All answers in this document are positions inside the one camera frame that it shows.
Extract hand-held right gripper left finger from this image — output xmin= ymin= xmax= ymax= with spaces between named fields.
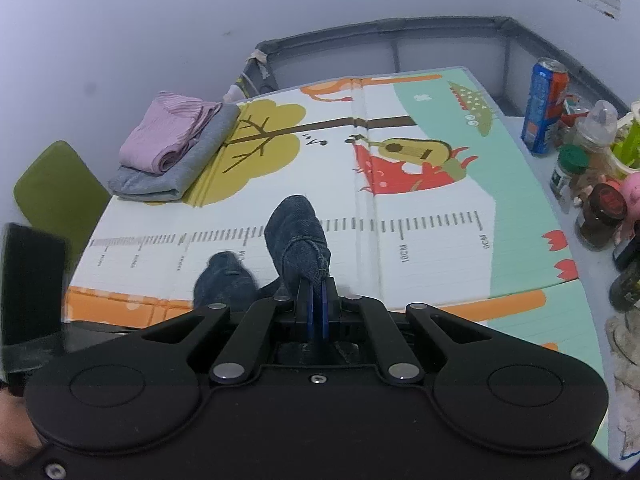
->
xmin=132 ymin=280 xmax=318 ymax=386

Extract grey fabric fence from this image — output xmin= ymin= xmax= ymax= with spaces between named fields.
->
xmin=245 ymin=16 xmax=631 ymax=116

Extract blue drink can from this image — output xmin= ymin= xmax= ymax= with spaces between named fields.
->
xmin=521 ymin=57 xmax=570 ymax=156

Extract clear baby bottle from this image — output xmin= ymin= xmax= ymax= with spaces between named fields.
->
xmin=575 ymin=100 xmax=620 ymax=161

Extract pink folded garment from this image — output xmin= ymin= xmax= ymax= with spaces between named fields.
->
xmin=119 ymin=91 xmax=223 ymax=172

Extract dark blue jeans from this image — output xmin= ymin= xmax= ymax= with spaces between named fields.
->
xmin=192 ymin=195 xmax=333 ymax=311

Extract dark glass bottle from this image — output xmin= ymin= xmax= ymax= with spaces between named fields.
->
xmin=607 ymin=260 xmax=640 ymax=313
xmin=612 ymin=225 xmax=640 ymax=271

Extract grey folded garment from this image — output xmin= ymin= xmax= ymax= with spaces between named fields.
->
xmin=108 ymin=102 xmax=241 ymax=201

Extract red lid spice jar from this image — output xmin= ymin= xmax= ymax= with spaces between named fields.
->
xmin=575 ymin=182 xmax=628 ymax=250

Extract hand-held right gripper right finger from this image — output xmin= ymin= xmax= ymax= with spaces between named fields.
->
xmin=320 ymin=280 xmax=493 ymax=386

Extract green chair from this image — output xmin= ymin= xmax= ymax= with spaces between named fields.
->
xmin=14 ymin=141 xmax=111 ymax=261

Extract white patterned cloth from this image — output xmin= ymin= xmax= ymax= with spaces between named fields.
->
xmin=605 ymin=310 xmax=640 ymax=461

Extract green white container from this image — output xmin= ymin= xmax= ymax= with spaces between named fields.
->
xmin=610 ymin=102 xmax=640 ymax=171

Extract cartoon print play mat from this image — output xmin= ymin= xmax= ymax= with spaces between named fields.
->
xmin=62 ymin=66 xmax=608 ymax=441

